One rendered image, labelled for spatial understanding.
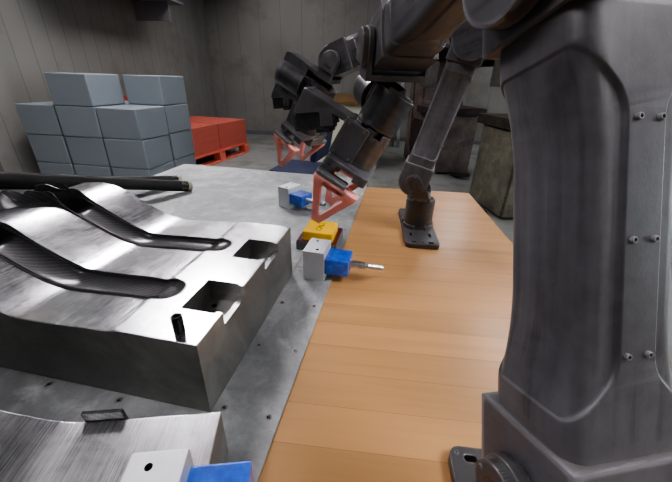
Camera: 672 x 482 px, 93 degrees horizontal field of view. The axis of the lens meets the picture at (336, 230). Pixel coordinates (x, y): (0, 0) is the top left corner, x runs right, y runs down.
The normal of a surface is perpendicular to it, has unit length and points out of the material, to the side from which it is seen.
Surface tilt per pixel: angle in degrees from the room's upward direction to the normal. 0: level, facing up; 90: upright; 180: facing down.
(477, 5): 90
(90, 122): 90
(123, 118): 90
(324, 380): 0
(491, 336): 0
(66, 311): 3
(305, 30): 90
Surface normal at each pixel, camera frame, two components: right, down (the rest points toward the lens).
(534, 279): -0.99, 0.04
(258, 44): -0.10, 0.42
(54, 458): 0.18, -0.90
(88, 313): -0.03, -0.91
